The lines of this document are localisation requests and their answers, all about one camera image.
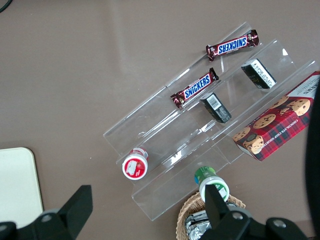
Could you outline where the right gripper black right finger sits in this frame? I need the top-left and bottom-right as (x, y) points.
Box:
(199, 184), (310, 240)

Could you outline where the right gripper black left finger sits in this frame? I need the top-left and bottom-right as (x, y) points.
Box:
(0, 184), (94, 240)

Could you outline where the light tan wicker basket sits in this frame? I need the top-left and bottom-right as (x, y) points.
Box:
(176, 191), (246, 240)

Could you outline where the cream plastic tray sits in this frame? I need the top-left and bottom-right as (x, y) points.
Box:
(0, 147), (45, 230)

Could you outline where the foil-wrapped pack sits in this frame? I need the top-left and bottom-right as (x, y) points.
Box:
(184, 209), (213, 240)

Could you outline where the green yogurt cup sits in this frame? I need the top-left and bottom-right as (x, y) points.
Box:
(194, 165), (230, 203)

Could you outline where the red strawberry yogurt cup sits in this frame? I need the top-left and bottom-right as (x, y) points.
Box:
(121, 147), (150, 180)

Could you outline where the dark blurred wrist part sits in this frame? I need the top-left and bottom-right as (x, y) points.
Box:
(303, 84), (320, 238)

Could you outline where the red tartan cookie box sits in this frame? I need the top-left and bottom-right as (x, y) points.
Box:
(231, 71), (320, 162)

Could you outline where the clear acrylic stepped shelf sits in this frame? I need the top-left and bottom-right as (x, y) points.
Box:
(102, 21), (320, 222)

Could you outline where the small black carton box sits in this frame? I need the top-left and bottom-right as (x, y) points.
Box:
(240, 58), (278, 90)
(199, 92), (233, 124)

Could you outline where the Snickers chocolate bar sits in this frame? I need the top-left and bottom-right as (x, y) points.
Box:
(170, 67), (220, 110)
(205, 29), (260, 62)

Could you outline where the black table cable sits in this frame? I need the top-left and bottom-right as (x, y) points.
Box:
(0, 0), (13, 13)

